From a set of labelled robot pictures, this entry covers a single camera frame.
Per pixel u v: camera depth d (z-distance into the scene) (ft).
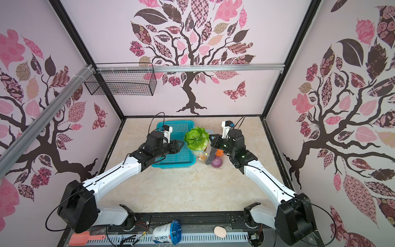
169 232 2.07
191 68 3.10
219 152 3.02
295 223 1.32
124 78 3.11
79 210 1.32
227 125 2.32
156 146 2.07
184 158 3.20
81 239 2.22
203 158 2.87
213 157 2.88
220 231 2.29
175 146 2.33
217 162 2.95
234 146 1.96
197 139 2.43
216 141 2.24
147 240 2.29
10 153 1.65
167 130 2.41
